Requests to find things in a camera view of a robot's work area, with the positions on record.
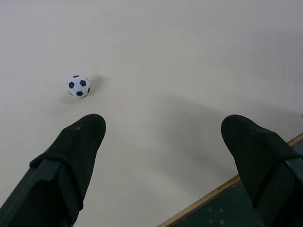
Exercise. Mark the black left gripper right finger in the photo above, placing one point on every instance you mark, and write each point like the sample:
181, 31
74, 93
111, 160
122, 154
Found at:
262, 165

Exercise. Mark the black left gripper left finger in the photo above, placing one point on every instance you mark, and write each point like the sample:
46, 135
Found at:
59, 170

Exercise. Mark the small soccer ball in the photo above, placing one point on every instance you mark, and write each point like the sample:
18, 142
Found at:
79, 86

